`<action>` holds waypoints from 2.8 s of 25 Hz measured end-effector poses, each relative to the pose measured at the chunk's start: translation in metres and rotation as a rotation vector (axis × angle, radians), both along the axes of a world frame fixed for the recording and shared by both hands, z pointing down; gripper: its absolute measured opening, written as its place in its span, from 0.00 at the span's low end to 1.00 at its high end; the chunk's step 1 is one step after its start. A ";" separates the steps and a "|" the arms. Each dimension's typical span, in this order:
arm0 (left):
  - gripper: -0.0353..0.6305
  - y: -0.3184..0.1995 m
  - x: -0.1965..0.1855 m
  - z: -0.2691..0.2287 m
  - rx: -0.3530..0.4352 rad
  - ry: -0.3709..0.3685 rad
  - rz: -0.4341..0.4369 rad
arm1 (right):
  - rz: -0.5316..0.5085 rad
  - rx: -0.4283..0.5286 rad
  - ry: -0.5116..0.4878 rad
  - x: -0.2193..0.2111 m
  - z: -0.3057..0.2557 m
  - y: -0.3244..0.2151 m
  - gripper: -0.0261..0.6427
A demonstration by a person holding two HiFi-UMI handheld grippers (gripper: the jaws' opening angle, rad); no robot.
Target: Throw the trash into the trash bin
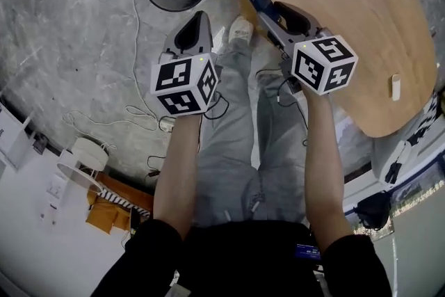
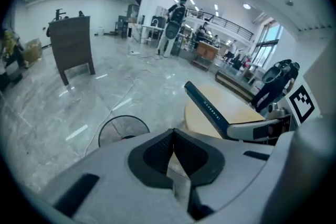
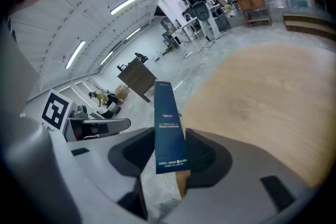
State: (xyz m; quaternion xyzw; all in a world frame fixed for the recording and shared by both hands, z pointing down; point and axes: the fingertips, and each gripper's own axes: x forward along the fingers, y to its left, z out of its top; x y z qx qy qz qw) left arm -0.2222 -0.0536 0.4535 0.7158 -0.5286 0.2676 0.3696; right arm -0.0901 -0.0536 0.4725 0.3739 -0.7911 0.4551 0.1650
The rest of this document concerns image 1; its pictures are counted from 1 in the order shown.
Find white cylindrical roll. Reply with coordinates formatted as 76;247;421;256
389;73;402;102

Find blue screen device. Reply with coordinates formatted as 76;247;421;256
293;241;322;261

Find striped blanket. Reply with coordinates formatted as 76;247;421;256
96;190;151;219

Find person's white shoe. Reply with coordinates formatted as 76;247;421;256
227;16;255;43

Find person's left forearm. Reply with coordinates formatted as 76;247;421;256
152;112;204;241

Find black backpack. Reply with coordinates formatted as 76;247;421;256
353;190;393;231

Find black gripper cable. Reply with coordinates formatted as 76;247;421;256
203;90;231;122
255;68;310;147

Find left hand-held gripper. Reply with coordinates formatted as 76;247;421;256
149;10;220;116

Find black cloth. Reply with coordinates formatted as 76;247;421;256
383;161;403;185

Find white floor cable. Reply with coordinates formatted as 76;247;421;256
61;0;165;132

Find black white striped cushion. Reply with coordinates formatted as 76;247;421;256
405;93;443;147

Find person's grey trousers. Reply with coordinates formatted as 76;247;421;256
192;37;311;230

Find oval wooden table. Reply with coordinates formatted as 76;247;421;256
238;0;439;140

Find person's right forearm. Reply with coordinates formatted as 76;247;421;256
300;89;356;255

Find person's black shirt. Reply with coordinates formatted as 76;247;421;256
89;218;394;297

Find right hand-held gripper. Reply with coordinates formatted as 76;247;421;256
257;1;359;97

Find orange sofa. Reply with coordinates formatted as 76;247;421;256
85;171;156;236

